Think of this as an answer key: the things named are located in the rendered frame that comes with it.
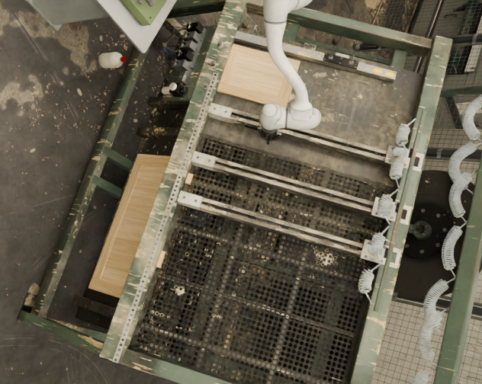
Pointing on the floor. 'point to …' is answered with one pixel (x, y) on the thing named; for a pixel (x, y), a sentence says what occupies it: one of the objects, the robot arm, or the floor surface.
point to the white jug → (111, 60)
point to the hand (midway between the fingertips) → (268, 139)
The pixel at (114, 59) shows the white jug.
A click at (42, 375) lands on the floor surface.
